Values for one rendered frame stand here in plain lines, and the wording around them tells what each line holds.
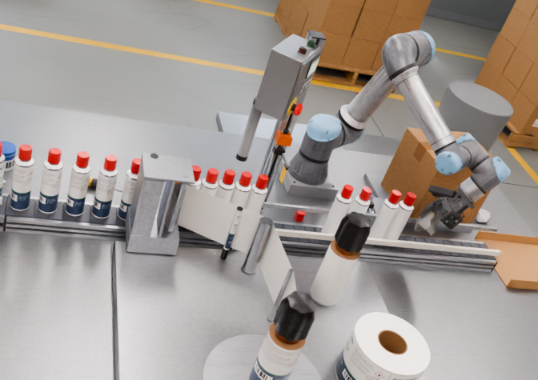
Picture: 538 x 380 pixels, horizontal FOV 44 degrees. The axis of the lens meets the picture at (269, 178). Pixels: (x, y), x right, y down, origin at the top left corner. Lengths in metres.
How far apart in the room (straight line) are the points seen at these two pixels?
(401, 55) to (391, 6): 3.33
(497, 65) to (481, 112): 1.70
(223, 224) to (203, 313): 0.28
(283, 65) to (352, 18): 3.60
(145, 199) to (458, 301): 1.11
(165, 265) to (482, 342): 1.01
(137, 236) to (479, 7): 7.12
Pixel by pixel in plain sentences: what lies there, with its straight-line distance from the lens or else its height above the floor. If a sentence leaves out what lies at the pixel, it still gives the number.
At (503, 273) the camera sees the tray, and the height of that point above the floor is 0.83.
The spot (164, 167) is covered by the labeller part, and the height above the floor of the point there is 1.14.
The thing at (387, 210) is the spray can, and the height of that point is 1.03.
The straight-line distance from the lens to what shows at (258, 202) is 2.03.
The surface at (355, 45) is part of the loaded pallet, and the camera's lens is 5.53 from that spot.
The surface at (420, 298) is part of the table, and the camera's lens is 2.25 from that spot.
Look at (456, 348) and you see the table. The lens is 2.16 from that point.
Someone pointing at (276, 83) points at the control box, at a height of 1.39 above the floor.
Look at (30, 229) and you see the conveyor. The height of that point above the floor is 0.84.
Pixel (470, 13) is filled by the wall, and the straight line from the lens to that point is 8.59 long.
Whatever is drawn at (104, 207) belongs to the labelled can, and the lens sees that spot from 1.99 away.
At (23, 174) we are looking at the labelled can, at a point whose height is 1.01.
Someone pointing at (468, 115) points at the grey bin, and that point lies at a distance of 4.48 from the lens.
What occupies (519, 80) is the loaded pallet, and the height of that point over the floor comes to 0.46.
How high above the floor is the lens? 2.16
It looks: 32 degrees down
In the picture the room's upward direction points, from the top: 20 degrees clockwise
